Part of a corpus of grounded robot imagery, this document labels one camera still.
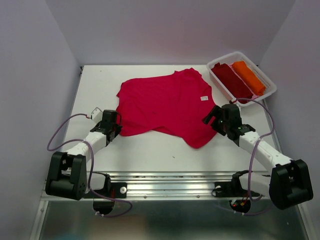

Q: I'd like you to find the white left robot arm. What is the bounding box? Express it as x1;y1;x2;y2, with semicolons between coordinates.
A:
45;107;122;200

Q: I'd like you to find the crimson red t shirt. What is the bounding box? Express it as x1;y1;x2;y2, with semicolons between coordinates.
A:
116;68;217;149

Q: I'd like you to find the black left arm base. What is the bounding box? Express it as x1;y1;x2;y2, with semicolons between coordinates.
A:
90;171;128;199

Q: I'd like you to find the aluminium rail frame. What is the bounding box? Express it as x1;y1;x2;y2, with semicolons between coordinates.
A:
92;171;234;203

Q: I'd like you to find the white plastic basket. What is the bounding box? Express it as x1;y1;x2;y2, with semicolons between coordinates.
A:
206;51;277;101

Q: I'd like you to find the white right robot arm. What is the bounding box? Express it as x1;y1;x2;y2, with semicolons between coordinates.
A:
202;104;314;213

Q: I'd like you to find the dark red rolled shirt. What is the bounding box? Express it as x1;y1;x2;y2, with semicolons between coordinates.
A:
211;62;253;99

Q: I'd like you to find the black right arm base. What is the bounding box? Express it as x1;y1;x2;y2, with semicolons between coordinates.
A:
211;170;249;198

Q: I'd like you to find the orange rolled shirt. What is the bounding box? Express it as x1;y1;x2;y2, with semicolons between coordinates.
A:
231;61;266;96

